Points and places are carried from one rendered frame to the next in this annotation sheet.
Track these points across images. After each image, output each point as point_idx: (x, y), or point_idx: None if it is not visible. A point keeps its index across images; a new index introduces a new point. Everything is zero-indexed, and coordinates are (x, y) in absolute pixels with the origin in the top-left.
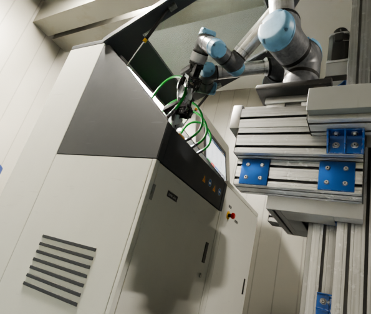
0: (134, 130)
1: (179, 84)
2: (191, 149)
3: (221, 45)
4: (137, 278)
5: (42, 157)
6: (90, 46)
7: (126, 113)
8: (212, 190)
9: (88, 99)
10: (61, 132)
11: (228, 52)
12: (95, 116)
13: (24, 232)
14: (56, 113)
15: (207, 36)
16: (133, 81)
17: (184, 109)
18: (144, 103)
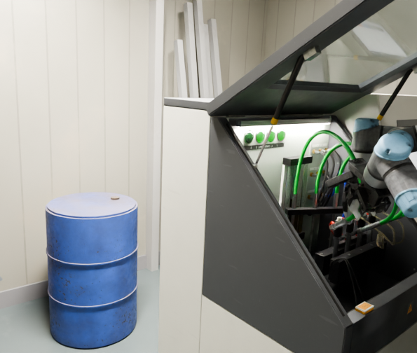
0: (297, 316)
1: (350, 199)
2: (385, 307)
3: None
4: None
5: (186, 291)
6: (190, 110)
7: (278, 277)
8: None
9: (217, 223)
10: (197, 262)
11: None
12: (235, 260)
13: None
14: (181, 226)
15: (395, 171)
16: (275, 220)
17: None
18: (303, 274)
